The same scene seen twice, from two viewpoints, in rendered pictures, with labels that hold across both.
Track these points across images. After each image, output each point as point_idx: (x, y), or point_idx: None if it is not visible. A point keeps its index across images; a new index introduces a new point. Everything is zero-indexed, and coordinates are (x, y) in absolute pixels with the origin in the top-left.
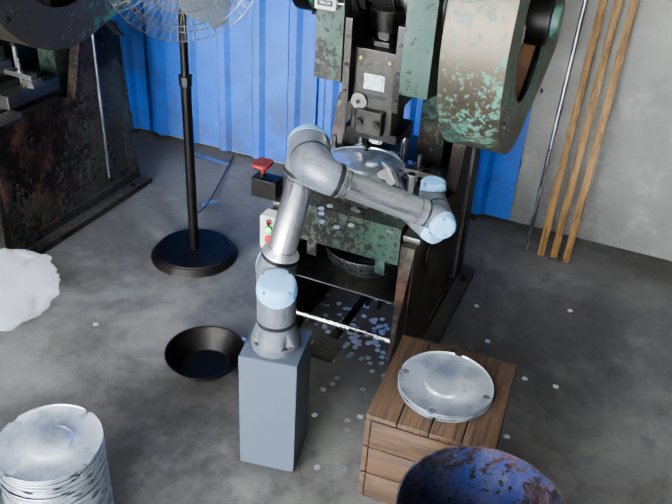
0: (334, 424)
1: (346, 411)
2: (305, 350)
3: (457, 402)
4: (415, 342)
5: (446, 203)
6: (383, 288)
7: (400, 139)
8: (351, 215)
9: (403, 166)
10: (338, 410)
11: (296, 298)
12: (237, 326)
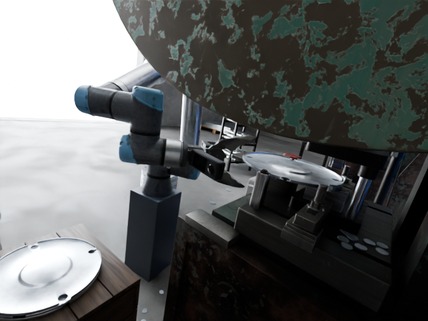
0: (146, 300)
1: (153, 314)
2: (145, 200)
3: (17, 265)
4: (123, 282)
5: (108, 91)
6: None
7: (314, 146)
8: (247, 195)
9: (296, 183)
10: (158, 309)
11: None
12: None
